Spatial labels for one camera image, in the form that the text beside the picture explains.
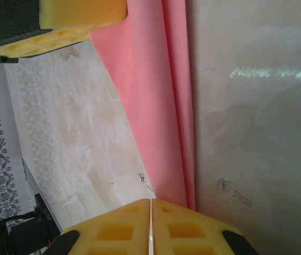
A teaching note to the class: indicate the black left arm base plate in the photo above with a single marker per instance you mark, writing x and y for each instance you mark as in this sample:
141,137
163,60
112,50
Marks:
42,210

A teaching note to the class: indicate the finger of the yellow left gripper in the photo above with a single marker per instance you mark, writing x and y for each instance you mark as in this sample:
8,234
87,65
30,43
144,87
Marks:
46,42
86,12

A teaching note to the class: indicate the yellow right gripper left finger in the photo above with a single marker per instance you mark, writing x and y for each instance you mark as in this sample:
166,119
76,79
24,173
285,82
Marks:
113,231

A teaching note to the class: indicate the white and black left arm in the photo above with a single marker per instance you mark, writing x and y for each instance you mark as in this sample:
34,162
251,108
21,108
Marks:
1,239

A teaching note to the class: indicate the long aluminium mounting rail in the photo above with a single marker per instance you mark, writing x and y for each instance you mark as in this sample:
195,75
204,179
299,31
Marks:
37,183

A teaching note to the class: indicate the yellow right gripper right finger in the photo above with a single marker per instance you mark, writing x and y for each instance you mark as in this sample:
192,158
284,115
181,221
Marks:
187,231

